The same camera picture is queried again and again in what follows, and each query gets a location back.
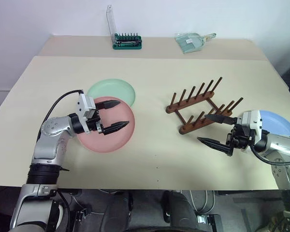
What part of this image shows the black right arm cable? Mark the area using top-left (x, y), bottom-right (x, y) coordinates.
top-left (250, 145), bottom-right (290, 167)

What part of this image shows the green screwdriver bit case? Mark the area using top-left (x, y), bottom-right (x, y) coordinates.
top-left (106, 4), bottom-right (143, 51)

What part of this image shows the black box with metal clip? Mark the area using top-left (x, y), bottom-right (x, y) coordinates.
top-left (73, 209), bottom-right (92, 227)
top-left (195, 214), bottom-right (223, 232)

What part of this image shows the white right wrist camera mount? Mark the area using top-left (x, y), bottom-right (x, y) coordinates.
top-left (240, 110), bottom-right (263, 153)

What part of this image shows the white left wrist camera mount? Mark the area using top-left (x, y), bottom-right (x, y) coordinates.
top-left (75, 93), bottom-right (97, 134)

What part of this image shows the dark grey rounded shape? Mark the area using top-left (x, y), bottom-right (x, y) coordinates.
top-left (161, 190), bottom-right (199, 230)

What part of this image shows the wooden dish rack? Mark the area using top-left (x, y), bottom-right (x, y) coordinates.
top-left (166, 76), bottom-right (244, 135)

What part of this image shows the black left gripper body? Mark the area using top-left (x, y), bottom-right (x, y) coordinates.
top-left (86, 101), bottom-right (106, 135)

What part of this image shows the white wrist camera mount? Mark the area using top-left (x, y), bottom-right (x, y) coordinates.
top-left (75, 93), bottom-right (97, 134)
top-left (240, 110), bottom-right (263, 153)

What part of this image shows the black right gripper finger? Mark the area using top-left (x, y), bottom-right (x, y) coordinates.
top-left (204, 114), bottom-right (238, 126)
top-left (197, 137), bottom-right (233, 157)

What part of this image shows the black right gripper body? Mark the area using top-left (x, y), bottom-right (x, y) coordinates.
top-left (226, 123), bottom-right (256, 157)

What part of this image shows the red plate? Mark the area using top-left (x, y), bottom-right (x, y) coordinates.
top-left (76, 96), bottom-right (136, 153)

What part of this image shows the clear green plastic dustpan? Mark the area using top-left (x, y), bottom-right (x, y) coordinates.
top-left (174, 32), bottom-right (218, 54)

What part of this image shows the blue plate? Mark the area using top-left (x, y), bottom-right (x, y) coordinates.
top-left (259, 110), bottom-right (290, 142)

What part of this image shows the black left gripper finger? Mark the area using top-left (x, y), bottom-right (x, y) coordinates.
top-left (96, 100), bottom-right (122, 111)
top-left (102, 120), bottom-right (131, 135)

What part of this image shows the white cable loop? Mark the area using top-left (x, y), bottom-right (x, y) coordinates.
top-left (188, 190), bottom-right (217, 215)

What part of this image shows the green plate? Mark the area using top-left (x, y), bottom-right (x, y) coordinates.
top-left (87, 78), bottom-right (137, 108)

